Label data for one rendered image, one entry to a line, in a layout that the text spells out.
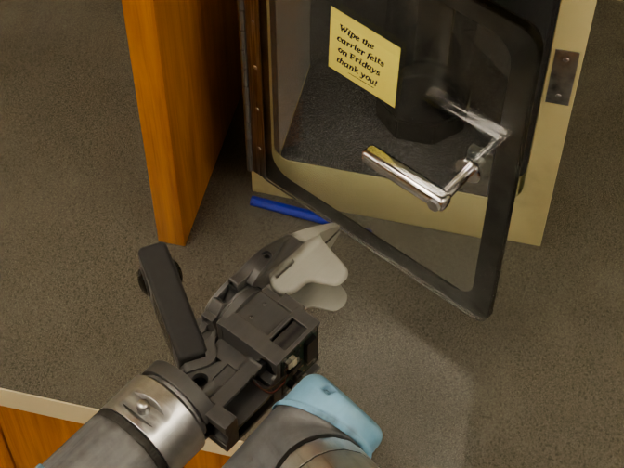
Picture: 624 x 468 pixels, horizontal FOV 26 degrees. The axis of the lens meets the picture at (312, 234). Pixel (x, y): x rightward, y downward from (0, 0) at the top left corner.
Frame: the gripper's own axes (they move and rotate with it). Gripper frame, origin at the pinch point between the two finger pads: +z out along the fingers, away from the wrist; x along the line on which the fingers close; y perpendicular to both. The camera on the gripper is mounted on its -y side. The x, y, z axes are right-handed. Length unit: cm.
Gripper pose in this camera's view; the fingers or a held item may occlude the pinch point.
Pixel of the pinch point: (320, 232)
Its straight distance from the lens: 113.6
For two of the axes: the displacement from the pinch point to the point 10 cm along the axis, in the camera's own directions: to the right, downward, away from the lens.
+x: 0.0, -6.0, -8.0
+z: 6.4, -6.1, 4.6
